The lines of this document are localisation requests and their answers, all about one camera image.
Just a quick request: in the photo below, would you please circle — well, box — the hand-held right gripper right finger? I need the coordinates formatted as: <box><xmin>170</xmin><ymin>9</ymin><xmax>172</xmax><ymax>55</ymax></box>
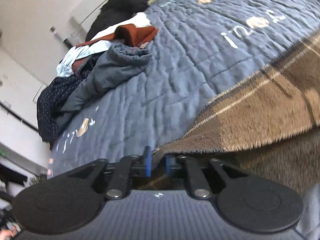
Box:
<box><xmin>166</xmin><ymin>154</ymin><xmax>252</xmax><ymax>200</ymax></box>

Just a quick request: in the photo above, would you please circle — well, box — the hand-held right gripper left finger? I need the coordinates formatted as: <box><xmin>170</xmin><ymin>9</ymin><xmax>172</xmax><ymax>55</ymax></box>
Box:
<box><xmin>66</xmin><ymin>146</ymin><xmax>152</xmax><ymax>200</ymax></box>

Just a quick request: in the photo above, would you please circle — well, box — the brown plaid fringed scarf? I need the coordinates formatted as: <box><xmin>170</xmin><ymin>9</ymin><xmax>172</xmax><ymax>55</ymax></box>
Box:
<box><xmin>152</xmin><ymin>29</ymin><xmax>320</xmax><ymax>195</ymax></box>

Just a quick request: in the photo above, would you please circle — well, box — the grey hooded garment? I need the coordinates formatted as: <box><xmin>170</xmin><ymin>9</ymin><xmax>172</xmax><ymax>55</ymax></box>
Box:
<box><xmin>60</xmin><ymin>42</ymin><xmax>153</xmax><ymax>113</ymax></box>

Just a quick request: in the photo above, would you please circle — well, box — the bed with grey quilt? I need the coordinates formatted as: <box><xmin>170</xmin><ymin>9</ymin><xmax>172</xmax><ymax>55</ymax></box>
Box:
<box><xmin>46</xmin><ymin>0</ymin><xmax>320</xmax><ymax>240</ymax></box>

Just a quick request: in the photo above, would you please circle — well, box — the crumpled navy dotted garment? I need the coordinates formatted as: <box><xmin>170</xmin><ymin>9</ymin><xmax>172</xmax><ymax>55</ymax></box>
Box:
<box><xmin>37</xmin><ymin>55</ymin><xmax>100</xmax><ymax>143</ymax></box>

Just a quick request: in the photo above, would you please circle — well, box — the light blue shirt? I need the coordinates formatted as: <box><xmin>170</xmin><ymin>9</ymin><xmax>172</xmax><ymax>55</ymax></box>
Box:
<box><xmin>56</xmin><ymin>40</ymin><xmax>112</xmax><ymax>78</ymax></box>

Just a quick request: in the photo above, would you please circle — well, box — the white garment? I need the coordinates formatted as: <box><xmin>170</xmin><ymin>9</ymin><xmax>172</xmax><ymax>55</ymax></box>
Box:
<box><xmin>91</xmin><ymin>12</ymin><xmax>153</xmax><ymax>43</ymax></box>

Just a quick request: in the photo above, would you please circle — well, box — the white wardrobe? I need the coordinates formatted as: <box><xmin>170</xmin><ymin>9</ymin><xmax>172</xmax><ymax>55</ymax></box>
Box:
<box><xmin>0</xmin><ymin>45</ymin><xmax>50</xmax><ymax>180</ymax></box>

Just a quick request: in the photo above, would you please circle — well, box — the white bed headboard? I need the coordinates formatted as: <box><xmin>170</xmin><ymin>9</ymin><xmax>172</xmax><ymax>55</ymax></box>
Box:
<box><xmin>70</xmin><ymin>0</ymin><xmax>140</xmax><ymax>39</ymax></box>

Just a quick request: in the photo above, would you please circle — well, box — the black puffy jacket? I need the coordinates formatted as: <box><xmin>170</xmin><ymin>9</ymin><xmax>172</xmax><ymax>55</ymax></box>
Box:
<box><xmin>85</xmin><ymin>0</ymin><xmax>150</xmax><ymax>42</ymax></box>

